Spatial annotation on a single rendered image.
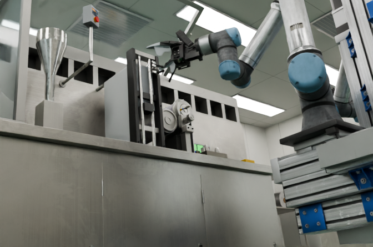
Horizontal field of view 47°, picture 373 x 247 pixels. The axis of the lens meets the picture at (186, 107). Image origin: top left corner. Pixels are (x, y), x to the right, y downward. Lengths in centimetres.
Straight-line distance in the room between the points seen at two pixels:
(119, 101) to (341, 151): 123
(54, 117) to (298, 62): 105
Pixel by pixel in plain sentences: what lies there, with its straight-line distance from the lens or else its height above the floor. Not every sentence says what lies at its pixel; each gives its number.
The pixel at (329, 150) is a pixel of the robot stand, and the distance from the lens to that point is 131.
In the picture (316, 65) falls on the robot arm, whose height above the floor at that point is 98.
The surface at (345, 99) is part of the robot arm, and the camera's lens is 221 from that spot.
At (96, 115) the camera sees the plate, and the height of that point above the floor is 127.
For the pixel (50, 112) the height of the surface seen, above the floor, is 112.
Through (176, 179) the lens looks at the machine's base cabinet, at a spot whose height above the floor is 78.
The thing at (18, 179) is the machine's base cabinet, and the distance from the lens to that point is 141.
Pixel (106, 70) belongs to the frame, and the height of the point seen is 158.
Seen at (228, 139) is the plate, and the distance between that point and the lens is 303.
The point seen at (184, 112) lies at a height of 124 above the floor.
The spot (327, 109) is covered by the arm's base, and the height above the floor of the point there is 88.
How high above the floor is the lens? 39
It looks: 22 degrees up
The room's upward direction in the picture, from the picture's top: 6 degrees counter-clockwise
